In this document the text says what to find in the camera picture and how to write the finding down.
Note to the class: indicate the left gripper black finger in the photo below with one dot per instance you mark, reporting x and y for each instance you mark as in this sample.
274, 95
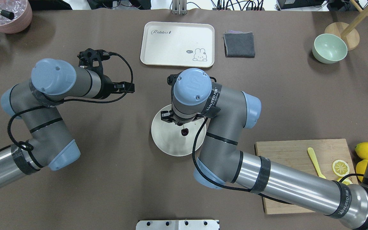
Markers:
123, 87

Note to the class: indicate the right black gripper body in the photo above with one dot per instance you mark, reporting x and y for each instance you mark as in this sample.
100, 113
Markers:
165, 115

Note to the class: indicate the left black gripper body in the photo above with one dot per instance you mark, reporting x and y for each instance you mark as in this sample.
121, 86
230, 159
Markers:
106, 86

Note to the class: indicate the beige round plate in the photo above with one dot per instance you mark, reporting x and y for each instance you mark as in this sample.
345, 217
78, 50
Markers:
168, 138

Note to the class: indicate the dark red cherry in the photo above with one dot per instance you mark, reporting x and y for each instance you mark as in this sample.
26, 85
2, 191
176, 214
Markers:
184, 131

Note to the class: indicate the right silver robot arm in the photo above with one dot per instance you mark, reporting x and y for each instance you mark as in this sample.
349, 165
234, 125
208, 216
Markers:
271, 171

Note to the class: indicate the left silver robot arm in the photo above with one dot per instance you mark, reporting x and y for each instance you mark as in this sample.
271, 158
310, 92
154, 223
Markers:
38, 133

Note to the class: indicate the cream rabbit tray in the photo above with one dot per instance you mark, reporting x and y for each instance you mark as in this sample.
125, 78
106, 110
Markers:
178, 44

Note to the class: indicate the grey folded cloth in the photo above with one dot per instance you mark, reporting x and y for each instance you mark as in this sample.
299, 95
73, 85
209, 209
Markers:
239, 44

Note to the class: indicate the wooden cutting board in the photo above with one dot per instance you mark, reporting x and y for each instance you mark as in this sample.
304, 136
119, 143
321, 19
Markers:
293, 153

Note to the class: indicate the yellow plastic knife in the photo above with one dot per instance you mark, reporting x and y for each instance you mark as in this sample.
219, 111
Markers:
314, 160

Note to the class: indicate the mint green bowl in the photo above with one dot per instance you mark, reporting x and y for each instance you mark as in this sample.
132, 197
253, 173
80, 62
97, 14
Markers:
329, 49

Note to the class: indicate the upper lemon slice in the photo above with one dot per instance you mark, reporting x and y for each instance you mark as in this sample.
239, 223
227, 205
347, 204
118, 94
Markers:
340, 168

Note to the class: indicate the lemon slice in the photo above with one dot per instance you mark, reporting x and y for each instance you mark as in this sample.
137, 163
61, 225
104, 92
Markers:
346, 181
340, 168

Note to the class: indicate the lower lemon slice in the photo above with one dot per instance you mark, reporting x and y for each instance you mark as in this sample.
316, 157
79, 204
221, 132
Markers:
346, 181

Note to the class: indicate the round yellow lemon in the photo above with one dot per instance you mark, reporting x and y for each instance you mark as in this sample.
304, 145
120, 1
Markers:
361, 150

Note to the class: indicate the wooden cup tree stand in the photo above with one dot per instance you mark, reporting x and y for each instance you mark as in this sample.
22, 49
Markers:
348, 32

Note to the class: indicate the oval yellow lemon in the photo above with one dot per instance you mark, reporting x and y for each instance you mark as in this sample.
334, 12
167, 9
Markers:
361, 166

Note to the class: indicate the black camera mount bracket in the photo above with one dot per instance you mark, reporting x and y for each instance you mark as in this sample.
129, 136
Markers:
92, 59

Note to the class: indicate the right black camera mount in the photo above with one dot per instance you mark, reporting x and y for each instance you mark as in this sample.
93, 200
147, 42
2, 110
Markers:
171, 79

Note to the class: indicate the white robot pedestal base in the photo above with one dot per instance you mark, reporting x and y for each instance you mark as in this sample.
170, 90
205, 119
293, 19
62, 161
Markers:
192, 224

